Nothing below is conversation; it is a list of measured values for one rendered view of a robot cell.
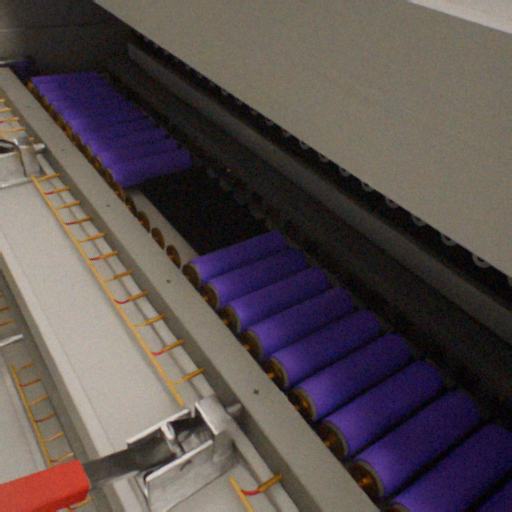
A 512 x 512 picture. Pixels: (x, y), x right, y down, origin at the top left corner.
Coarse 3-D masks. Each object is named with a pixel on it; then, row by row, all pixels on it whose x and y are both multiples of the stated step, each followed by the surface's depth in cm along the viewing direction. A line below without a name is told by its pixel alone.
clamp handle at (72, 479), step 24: (168, 432) 19; (120, 456) 18; (144, 456) 19; (168, 456) 19; (24, 480) 16; (48, 480) 16; (72, 480) 17; (96, 480) 17; (0, 504) 15; (24, 504) 15; (48, 504) 16; (72, 504) 17
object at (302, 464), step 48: (0, 96) 45; (48, 144) 36; (48, 192) 34; (96, 192) 32; (144, 240) 29; (144, 288) 28; (192, 288) 26; (192, 336) 24; (240, 384) 22; (288, 432) 20; (288, 480) 20; (336, 480) 19
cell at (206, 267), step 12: (252, 240) 30; (264, 240) 30; (276, 240) 31; (216, 252) 29; (228, 252) 29; (240, 252) 29; (252, 252) 30; (264, 252) 30; (276, 252) 31; (192, 264) 29; (204, 264) 28; (216, 264) 29; (228, 264) 29; (240, 264) 29; (204, 276) 28; (216, 276) 29
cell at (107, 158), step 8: (144, 144) 39; (152, 144) 39; (160, 144) 39; (168, 144) 39; (176, 144) 40; (104, 152) 37; (112, 152) 37; (120, 152) 37; (128, 152) 38; (136, 152) 38; (144, 152) 38; (152, 152) 39; (160, 152) 39; (104, 160) 37; (112, 160) 37; (120, 160) 37; (128, 160) 38; (104, 168) 37
